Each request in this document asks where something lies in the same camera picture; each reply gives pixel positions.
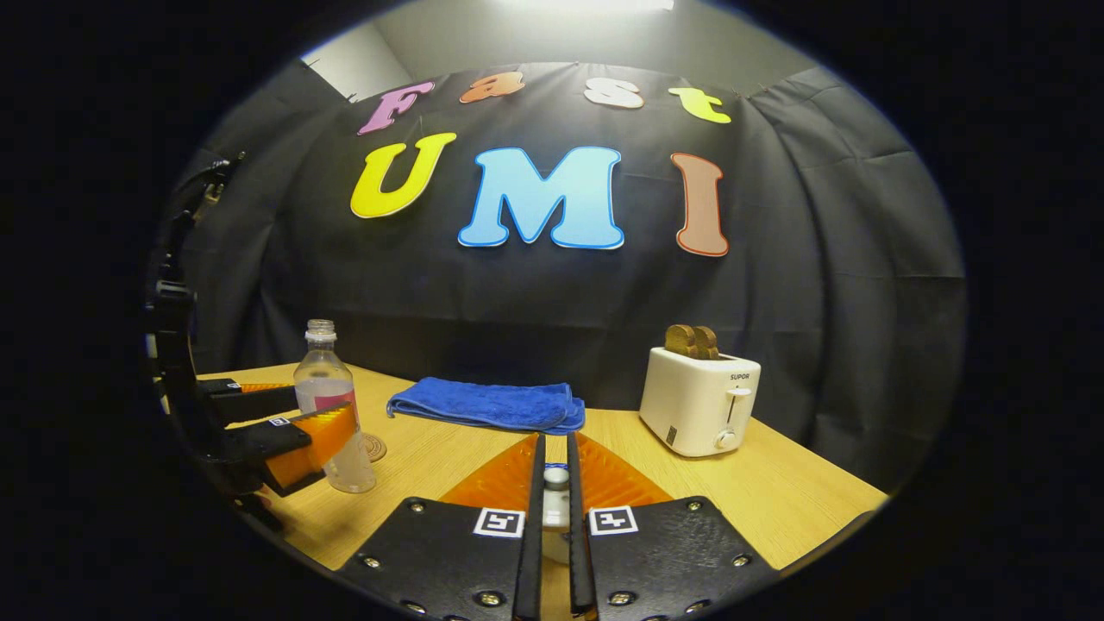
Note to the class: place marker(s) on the blue towel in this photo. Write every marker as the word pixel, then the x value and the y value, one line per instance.
pixel 492 404

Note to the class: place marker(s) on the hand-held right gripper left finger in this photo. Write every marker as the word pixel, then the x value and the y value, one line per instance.
pixel 448 552

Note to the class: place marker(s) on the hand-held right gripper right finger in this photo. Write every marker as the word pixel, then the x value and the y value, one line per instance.
pixel 673 552

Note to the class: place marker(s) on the black backdrop cloth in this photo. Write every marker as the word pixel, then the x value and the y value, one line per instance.
pixel 776 302

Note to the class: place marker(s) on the ceiling light panel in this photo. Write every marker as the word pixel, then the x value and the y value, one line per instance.
pixel 595 3

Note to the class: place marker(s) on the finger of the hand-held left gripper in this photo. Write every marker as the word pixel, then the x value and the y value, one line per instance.
pixel 250 401
pixel 302 444

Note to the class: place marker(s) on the clear plastic water bottle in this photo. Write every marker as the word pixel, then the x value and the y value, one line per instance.
pixel 323 379

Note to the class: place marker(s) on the white toaster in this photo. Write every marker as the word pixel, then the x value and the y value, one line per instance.
pixel 690 405

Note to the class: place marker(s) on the round brown coaster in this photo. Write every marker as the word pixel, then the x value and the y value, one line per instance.
pixel 377 447

